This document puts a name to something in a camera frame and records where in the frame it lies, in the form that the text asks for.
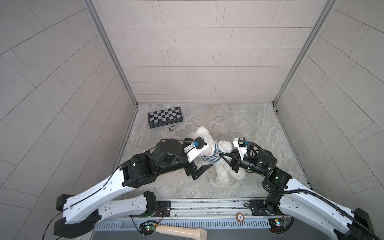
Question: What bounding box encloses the beige wooden handle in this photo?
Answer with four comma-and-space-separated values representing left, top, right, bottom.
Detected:
155, 225, 208, 240

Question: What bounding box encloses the red round sticker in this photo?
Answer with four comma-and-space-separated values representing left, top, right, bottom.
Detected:
236, 213, 245, 223

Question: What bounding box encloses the right green circuit board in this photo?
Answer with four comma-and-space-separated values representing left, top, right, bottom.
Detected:
269, 219, 286, 233

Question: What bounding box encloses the green circuit board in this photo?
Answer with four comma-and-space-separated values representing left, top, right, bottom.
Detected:
269, 219, 286, 233
138, 221, 158, 236

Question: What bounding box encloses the aluminium corner frame post right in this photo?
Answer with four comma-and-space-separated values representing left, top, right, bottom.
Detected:
273, 0, 338, 107

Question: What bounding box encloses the black corrugated cable conduit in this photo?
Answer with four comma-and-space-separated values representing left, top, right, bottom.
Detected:
247, 142, 380, 240

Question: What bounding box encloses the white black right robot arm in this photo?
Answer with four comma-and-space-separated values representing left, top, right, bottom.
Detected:
220, 150, 379, 240

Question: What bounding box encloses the aluminium corner frame post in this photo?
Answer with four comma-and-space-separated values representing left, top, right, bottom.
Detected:
273, 0, 338, 107
84, 0, 138, 108

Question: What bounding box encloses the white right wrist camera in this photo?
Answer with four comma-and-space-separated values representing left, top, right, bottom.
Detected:
233, 138, 249, 160

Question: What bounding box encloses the blue white striped knit sweater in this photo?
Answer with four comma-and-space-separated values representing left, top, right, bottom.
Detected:
201, 141, 224, 164

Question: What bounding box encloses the white plush teddy bear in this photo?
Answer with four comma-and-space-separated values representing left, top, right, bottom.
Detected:
188, 126, 246, 188

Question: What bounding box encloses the folded black chess board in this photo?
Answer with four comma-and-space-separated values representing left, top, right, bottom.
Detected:
148, 107, 184, 129

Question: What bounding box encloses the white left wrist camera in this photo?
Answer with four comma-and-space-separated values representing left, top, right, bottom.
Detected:
184, 137, 208, 163

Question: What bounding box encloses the aluminium corner frame post left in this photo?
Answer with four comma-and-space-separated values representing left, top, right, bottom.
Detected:
84, 0, 138, 108

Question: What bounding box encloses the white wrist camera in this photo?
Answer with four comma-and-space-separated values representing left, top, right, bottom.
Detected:
184, 137, 208, 163
233, 138, 249, 160

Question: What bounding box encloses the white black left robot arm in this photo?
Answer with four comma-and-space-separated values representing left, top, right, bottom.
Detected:
54, 137, 212, 239

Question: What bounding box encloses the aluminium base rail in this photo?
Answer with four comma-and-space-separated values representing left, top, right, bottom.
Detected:
96, 198, 298, 230

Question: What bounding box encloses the left green circuit board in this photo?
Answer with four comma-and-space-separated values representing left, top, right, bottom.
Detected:
138, 221, 158, 236

